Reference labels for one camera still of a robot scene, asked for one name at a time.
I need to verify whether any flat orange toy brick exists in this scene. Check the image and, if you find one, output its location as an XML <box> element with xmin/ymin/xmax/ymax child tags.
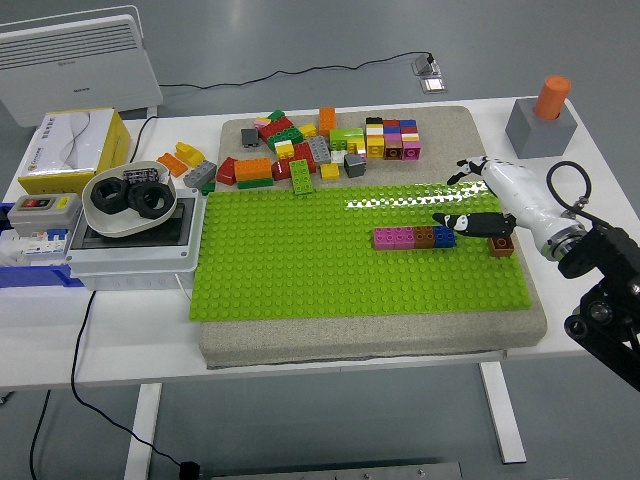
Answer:
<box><xmin>156</xmin><ymin>152</ymin><xmax>189</xmax><ymax>178</ymax></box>

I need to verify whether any floor socket with plug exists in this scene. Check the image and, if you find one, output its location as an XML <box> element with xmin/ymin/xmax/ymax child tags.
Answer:
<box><xmin>411</xmin><ymin>52</ymin><xmax>441</xmax><ymax>77</ymax></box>

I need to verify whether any red sloped toy brick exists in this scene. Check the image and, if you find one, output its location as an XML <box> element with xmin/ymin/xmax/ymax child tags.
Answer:
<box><xmin>215</xmin><ymin>156</ymin><xmax>239</xmax><ymax>187</ymax></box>

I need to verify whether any long lime toy brick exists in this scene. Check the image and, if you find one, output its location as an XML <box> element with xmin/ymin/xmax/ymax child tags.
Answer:
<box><xmin>288</xmin><ymin>159</ymin><xmax>316</xmax><ymax>196</ymax></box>

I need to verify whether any white panel heater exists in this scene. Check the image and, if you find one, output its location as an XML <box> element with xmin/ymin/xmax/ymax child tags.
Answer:
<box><xmin>0</xmin><ymin>5</ymin><xmax>165</xmax><ymax>129</ymax></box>

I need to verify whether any white circuit breaker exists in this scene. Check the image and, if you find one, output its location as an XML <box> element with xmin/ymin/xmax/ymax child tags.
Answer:
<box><xmin>22</xmin><ymin>227</ymin><xmax>69</xmax><ymax>264</ymax></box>

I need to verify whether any grey-brown foam mat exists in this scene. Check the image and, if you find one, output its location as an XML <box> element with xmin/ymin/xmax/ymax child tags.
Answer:
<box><xmin>198</xmin><ymin>104</ymin><xmax>549</xmax><ymax>371</ymax></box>

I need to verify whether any long dark green toy brick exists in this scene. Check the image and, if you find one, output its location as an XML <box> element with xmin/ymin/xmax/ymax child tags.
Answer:
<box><xmin>266</xmin><ymin>127</ymin><xmax>304</xmax><ymax>152</ymax></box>

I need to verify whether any grey block holder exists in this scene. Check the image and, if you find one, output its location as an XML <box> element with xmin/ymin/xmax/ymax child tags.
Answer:
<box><xmin>504</xmin><ymin>97</ymin><xmax>579</xmax><ymax>160</ymax></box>

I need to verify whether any large lime toy brick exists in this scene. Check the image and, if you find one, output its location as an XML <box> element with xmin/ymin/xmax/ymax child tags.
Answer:
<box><xmin>328</xmin><ymin>128</ymin><xmax>366</xmax><ymax>152</ymax></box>

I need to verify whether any yellow tissue box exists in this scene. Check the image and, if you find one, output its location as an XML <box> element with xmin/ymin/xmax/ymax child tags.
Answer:
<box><xmin>17</xmin><ymin>108</ymin><xmax>132</xmax><ymax>196</ymax></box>

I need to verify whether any green studded baseplate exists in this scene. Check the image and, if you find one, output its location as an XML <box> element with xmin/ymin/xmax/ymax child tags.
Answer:
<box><xmin>188</xmin><ymin>178</ymin><xmax>533</xmax><ymax>321</ymax></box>

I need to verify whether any grey push-button switch box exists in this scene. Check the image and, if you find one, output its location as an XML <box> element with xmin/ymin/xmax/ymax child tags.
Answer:
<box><xmin>6</xmin><ymin>192</ymin><xmax>84</xmax><ymax>236</ymax></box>

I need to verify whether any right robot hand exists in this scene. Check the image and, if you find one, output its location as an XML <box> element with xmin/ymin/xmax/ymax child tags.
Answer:
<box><xmin>432</xmin><ymin>156</ymin><xmax>576</xmax><ymax>244</ymax></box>

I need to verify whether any long red toy brick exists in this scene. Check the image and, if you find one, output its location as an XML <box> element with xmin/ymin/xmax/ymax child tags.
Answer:
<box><xmin>257</xmin><ymin>117</ymin><xmax>294</xmax><ymax>142</ymax></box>

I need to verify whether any black power cord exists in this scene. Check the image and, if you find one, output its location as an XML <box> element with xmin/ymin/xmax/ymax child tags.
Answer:
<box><xmin>69</xmin><ymin>289</ymin><xmax>184</xmax><ymax>469</ymax></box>

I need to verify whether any white bowl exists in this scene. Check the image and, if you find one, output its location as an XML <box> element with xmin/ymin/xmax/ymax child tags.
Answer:
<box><xmin>81</xmin><ymin>159</ymin><xmax>178</xmax><ymax>239</ymax></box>

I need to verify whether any small black circuit board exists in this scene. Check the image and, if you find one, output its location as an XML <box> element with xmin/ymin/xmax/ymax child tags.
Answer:
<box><xmin>122</xmin><ymin>167</ymin><xmax>160</xmax><ymax>185</ymax></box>

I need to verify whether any white table leg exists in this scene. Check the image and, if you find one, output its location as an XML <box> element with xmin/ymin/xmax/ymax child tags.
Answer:
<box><xmin>478</xmin><ymin>362</ymin><xmax>528</xmax><ymax>465</ymax></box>
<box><xmin>123</xmin><ymin>383</ymin><xmax>164</xmax><ymax>480</ymax></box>

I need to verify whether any black floor cable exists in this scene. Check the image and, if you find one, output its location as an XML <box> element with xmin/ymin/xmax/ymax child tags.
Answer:
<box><xmin>159</xmin><ymin>51</ymin><xmax>434</xmax><ymax>91</ymax></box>

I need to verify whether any dark grey sloped toy brick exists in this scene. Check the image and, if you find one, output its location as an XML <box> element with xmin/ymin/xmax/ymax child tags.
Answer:
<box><xmin>343</xmin><ymin>153</ymin><xmax>368</xmax><ymax>179</ymax></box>

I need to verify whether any grey electrical enclosure box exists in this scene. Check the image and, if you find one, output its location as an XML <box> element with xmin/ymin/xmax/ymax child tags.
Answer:
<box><xmin>64</xmin><ymin>187</ymin><xmax>206</xmax><ymax>292</ymax></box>

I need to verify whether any long light grey toy brick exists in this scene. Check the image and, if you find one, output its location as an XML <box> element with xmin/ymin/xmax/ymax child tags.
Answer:
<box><xmin>306</xmin><ymin>135</ymin><xmax>332</xmax><ymax>166</ymax></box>

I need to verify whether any orange cylinder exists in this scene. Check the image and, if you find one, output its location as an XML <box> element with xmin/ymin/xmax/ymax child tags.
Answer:
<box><xmin>532</xmin><ymin>74</ymin><xmax>572</xmax><ymax>121</ymax></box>

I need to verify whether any blue plastic bin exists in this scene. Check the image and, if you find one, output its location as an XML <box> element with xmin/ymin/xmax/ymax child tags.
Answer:
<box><xmin>0</xmin><ymin>202</ymin><xmax>86</xmax><ymax>289</ymax></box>

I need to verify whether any long orange toy brick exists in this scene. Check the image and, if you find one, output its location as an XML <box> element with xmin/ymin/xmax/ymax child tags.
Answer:
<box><xmin>233</xmin><ymin>158</ymin><xmax>273</xmax><ymax>183</ymax></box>

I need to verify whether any large black nut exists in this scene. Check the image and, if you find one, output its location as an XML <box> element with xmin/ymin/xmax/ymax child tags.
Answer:
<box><xmin>90</xmin><ymin>177</ymin><xmax>132</xmax><ymax>216</ymax></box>
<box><xmin>127</xmin><ymin>182</ymin><xmax>169</xmax><ymax>220</ymax></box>

